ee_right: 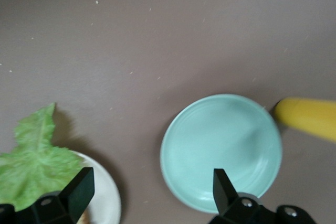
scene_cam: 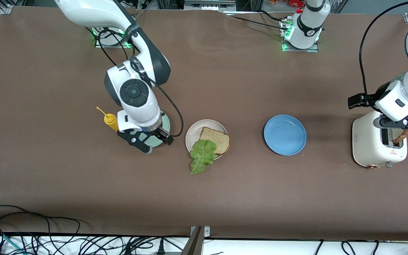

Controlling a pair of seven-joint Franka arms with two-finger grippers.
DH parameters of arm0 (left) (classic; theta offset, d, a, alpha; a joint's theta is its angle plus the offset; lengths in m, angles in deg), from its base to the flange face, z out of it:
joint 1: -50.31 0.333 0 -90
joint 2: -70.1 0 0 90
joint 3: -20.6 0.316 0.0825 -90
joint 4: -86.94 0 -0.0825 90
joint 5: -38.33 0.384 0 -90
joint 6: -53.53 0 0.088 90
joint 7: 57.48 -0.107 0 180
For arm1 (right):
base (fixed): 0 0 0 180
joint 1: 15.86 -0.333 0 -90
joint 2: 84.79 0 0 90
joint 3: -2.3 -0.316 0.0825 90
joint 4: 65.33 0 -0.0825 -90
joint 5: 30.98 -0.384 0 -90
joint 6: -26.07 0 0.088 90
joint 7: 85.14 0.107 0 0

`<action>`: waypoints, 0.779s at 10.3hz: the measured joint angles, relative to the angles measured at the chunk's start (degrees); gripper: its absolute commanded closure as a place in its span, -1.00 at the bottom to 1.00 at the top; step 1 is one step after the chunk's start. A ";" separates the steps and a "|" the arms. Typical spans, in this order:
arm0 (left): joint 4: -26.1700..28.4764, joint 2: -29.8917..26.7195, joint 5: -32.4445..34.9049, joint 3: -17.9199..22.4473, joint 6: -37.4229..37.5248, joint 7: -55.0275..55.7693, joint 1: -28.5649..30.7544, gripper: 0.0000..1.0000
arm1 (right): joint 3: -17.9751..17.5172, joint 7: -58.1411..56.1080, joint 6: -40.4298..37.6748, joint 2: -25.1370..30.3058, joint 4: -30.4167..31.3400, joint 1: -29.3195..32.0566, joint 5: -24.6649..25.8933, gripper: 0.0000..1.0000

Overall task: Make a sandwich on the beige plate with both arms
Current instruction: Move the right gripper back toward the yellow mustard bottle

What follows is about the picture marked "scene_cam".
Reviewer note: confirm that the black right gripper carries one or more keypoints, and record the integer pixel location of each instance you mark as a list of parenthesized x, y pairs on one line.
[(158, 133)]

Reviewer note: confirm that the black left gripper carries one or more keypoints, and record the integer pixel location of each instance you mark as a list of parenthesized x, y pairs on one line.
[(371, 99)]

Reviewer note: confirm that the dark crusted bread slice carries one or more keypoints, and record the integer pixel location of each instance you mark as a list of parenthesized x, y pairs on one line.
[(398, 134)]

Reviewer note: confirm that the green lettuce leaf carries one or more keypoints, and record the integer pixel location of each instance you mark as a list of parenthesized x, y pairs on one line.
[(202, 156)]

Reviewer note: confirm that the light brown bread slice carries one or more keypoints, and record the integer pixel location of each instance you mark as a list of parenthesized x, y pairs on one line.
[(218, 138)]

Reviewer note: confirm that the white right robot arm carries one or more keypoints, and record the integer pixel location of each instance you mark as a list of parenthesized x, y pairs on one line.
[(133, 92)]

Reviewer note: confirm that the pale green plate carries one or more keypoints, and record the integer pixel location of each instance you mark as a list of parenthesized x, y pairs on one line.
[(166, 124)]

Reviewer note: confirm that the beige plate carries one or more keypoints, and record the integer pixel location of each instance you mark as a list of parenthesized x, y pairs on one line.
[(192, 134)]

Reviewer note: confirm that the blue plate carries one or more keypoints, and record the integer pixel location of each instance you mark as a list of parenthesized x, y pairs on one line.
[(284, 134)]

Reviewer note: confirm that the white two-slot toaster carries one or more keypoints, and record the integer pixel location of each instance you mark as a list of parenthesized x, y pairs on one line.
[(367, 141)]

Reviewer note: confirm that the yellow mustard squeeze bottle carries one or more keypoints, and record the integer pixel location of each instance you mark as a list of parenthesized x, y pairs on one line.
[(110, 120)]

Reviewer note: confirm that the black power plug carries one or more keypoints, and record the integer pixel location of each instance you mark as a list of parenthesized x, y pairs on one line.
[(160, 248)]

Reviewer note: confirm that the red packet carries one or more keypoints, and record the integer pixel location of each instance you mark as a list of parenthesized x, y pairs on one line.
[(290, 3)]

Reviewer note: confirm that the grey metal box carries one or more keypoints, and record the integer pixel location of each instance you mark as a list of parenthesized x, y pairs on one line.
[(209, 5)]

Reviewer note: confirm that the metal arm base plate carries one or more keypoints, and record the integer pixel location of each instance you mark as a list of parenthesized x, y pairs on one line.
[(303, 50), (131, 45)]

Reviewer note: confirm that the aluminium profile post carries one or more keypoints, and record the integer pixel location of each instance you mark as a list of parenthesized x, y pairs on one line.
[(195, 244)]

